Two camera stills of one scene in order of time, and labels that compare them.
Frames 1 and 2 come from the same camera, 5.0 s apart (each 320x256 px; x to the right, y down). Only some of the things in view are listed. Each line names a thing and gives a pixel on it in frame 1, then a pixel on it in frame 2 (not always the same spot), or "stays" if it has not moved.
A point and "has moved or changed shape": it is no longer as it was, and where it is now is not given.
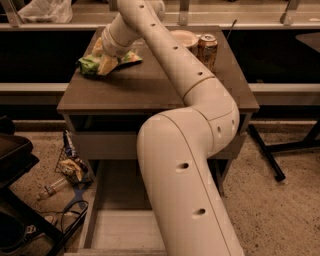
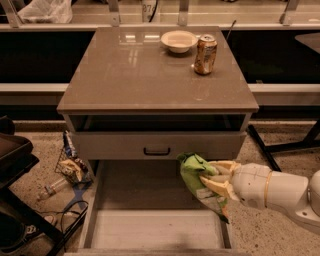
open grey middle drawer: x=120 y=220 stays
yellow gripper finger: x=98 y=50 → x=228 y=165
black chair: x=25 y=229 stays
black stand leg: x=311 y=142 stays
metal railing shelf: x=188 y=16 stays
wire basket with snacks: x=71 y=165 stays
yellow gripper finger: x=107 y=63 → x=224 y=189
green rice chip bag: x=90 y=64 has moved or changed shape
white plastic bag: x=46 y=11 stays
